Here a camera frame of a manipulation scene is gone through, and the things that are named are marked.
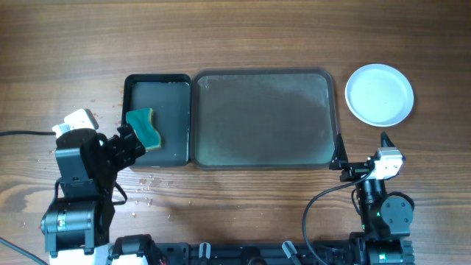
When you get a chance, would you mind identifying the grey serving tray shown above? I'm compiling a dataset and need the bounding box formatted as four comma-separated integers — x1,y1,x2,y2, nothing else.
190,68,339,170

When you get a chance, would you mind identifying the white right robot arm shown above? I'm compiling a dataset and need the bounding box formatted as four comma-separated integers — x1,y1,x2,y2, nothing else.
329,132,415,265

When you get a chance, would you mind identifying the green yellow sponge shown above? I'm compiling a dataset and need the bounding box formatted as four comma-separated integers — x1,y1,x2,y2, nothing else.
125,108,162,151

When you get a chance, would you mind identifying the black water tray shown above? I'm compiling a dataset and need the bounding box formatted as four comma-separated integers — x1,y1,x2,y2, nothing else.
121,74,191,167

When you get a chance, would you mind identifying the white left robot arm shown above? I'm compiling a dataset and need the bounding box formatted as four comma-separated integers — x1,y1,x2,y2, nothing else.
41,124,167,264

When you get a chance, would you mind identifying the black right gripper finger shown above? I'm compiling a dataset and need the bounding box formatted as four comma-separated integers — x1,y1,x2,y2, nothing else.
380,132,394,148
329,133,348,170

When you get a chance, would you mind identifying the light blue plate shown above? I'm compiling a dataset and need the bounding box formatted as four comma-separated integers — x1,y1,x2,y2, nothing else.
344,63,415,127

